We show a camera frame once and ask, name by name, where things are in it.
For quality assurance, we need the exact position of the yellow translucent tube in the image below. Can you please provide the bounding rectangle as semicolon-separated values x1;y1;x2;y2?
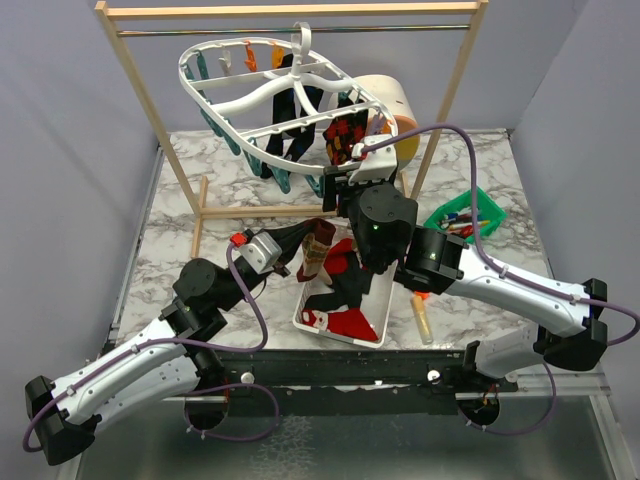
411;293;433;345

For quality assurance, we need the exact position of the black metal base rail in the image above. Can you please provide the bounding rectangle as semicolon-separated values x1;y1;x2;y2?
183;350;516;417

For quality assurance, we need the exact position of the white perforated plastic basket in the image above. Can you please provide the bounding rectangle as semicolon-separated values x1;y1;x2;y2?
292;220;394;349

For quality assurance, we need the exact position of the wooden clothes rack frame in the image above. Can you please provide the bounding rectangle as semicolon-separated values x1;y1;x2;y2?
94;1;489;258

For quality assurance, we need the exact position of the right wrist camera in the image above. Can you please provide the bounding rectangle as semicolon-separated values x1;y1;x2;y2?
347;143;398;185

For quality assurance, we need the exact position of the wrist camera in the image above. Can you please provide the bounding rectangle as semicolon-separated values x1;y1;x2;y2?
239;231;283;274
347;143;398;185

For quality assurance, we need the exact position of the green plastic bin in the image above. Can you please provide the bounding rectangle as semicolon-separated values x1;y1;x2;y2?
424;187;507;244

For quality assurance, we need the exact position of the black sock with label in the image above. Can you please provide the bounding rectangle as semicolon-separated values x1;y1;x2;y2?
259;53;324;181

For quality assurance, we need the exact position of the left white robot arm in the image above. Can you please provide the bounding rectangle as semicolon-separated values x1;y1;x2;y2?
22;218;335;466

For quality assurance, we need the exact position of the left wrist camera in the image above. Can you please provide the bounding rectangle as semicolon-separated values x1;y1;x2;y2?
239;231;283;274

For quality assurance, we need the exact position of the red santa sock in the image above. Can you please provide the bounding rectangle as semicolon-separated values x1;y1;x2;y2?
323;237;356;276
301;308;379;342

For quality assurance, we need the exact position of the cream cylindrical toy drum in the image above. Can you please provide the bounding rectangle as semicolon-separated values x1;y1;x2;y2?
327;74;417;146

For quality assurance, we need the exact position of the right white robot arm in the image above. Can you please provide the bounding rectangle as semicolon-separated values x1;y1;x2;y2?
323;167;617;391

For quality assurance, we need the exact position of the black red yellow argyle sock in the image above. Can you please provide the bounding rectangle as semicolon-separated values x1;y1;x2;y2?
323;111;368;166

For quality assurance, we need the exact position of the white oval clip hanger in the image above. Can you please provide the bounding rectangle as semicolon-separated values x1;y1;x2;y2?
178;22;398;197

